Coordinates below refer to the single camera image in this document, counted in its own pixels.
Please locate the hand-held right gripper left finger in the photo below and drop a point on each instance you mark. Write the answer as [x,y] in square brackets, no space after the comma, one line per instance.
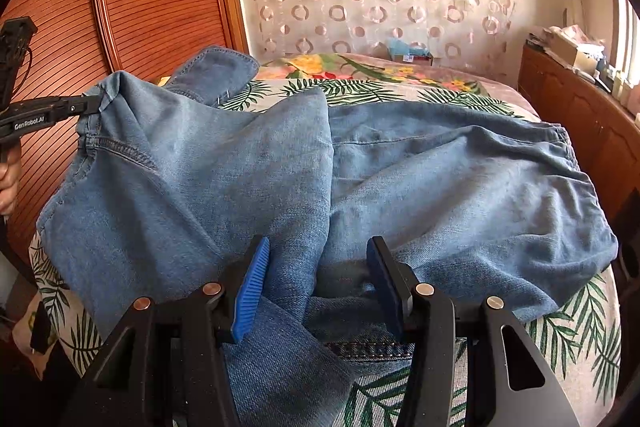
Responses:
[250,292]

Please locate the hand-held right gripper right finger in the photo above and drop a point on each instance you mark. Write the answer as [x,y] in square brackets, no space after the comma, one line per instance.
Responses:
[387,302]

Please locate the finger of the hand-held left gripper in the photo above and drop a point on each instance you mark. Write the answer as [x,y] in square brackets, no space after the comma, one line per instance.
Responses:
[87,104]

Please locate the blue denim pants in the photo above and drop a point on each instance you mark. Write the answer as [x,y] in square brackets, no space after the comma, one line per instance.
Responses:
[425,167]

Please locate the person's left hand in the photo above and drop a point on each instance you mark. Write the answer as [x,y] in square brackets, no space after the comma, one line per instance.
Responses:
[7,187]

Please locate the floral blanket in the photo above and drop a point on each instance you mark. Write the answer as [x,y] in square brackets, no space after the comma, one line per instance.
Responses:
[350,68]

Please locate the small cardboard box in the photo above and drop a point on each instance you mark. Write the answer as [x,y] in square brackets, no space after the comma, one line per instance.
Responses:
[415,58]

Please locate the wooden sideboard cabinet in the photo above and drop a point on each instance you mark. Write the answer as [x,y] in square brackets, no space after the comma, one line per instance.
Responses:
[565,107]

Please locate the open cardboard box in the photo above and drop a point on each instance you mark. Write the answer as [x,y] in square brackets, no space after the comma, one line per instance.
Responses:
[570,52]

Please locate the white paper pile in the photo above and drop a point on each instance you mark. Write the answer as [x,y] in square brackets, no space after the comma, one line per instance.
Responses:
[575,34]

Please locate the wooden framed window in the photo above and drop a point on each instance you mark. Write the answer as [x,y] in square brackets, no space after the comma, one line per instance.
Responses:
[627,37]

